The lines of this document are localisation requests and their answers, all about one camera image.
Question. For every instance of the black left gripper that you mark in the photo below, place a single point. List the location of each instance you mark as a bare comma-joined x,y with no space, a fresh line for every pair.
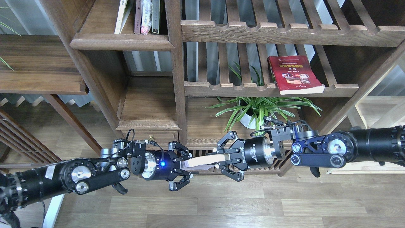
167,167

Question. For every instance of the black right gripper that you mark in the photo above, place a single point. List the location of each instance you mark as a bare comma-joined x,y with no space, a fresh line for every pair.
253,152

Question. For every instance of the white book pink cover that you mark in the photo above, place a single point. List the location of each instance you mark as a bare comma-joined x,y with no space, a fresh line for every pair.
203,162

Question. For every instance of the red book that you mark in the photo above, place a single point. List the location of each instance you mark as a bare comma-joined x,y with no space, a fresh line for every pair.
294,75

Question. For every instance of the white book green cover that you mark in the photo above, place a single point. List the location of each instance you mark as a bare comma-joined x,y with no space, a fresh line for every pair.
125,7

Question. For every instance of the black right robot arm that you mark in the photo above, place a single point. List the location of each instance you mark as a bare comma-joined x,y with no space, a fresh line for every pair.
309,149

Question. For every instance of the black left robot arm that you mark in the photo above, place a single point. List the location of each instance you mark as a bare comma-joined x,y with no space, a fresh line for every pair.
84,175

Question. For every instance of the white plant pot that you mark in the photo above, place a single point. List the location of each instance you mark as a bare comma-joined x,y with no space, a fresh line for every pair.
247,122

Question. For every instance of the green spider plant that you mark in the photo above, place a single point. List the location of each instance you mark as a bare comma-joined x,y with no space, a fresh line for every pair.
259,107

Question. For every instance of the dark wooden bookshelf cabinet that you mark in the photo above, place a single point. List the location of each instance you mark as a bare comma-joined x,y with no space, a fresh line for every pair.
157,84

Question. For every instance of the white metal leg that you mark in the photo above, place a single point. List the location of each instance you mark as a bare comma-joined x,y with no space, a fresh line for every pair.
53,211

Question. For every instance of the pink spine upright book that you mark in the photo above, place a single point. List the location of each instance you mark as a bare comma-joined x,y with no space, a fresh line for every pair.
137,16

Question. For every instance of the dark green upright book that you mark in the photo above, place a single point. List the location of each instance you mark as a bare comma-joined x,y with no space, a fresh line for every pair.
158,16

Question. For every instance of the plastic wrapped white book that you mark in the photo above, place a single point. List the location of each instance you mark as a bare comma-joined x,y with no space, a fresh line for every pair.
146,16

